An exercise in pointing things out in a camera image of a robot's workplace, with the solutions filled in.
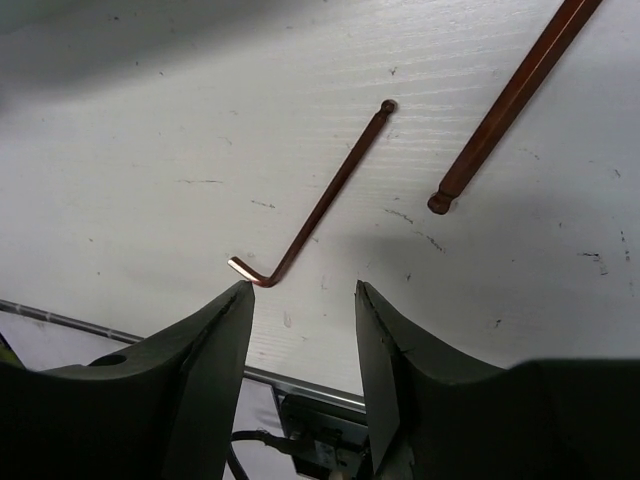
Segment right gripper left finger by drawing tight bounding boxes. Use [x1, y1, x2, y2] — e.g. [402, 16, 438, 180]
[1, 281, 255, 479]

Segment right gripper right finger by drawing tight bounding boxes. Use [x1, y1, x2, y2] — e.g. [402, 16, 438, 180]
[355, 282, 639, 479]

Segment dark hex key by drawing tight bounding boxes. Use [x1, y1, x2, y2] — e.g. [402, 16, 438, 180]
[227, 99, 398, 288]
[427, 0, 601, 215]

